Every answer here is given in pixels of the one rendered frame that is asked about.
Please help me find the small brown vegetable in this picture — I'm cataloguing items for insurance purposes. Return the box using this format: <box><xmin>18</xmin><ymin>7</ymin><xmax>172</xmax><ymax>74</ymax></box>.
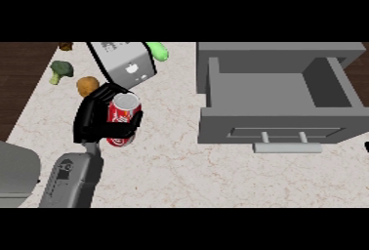
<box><xmin>58</xmin><ymin>41</ymin><xmax>76</xmax><ymax>52</ymax></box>

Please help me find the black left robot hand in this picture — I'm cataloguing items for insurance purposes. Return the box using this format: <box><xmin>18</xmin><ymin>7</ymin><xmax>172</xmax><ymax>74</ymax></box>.
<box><xmin>73</xmin><ymin>82</ymin><xmax>147</xmax><ymax>145</ymax></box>

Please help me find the green cucumber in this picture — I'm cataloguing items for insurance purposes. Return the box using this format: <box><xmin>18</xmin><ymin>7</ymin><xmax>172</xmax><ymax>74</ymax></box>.
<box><xmin>147</xmin><ymin>41</ymin><xmax>170</xmax><ymax>63</ymax></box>

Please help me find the grey cabinet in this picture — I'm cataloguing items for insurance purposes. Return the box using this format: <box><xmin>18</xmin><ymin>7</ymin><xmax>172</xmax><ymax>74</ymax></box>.
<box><xmin>197</xmin><ymin>41</ymin><xmax>368</xmax><ymax>109</ymax></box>

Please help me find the grey drawer box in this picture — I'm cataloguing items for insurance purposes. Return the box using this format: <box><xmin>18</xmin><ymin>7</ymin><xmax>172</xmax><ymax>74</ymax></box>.
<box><xmin>206</xmin><ymin>56</ymin><xmax>368</xmax><ymax>110</ymax></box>

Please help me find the green broccoli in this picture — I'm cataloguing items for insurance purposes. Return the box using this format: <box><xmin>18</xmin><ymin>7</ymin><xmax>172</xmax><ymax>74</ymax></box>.
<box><xmin>48</xmin><ymin>60</ymin><xmax>76</xmax><ymax>86</ymax></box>

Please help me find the grey rounded block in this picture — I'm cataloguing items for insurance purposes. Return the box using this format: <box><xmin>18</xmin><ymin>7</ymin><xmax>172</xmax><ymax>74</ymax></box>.
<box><xmin>0</xmin><ymin>141</ymin><xmax>43</xmax><ymax>209</ymax></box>

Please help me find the brown potato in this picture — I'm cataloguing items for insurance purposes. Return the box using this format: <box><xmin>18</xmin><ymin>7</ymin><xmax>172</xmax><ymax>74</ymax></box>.
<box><xmin>76</xmin><ymin>75</ymin><xmax>101</xmax><ymax>99</ymax></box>

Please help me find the grey drawer front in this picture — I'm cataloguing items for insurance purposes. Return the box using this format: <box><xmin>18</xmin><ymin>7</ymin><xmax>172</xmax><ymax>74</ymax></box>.
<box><xmin>198</xmin><ymin>105</ymin><xmax>369</xmax><ymax>146</ymax></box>

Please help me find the red soda can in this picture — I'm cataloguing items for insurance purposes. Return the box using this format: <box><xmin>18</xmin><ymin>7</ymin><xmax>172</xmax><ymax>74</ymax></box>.
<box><xmin>105</xmin><ymin>92</ymin><xmax>145</xmax><ymax>148</ymax></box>

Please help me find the pale grey drawer handle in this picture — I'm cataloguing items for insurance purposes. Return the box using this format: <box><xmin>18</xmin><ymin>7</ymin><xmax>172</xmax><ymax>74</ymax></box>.
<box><xmin>253</xmin><ymin>131</ymin><xmax>325</xmax><ymax>154</ymax></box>

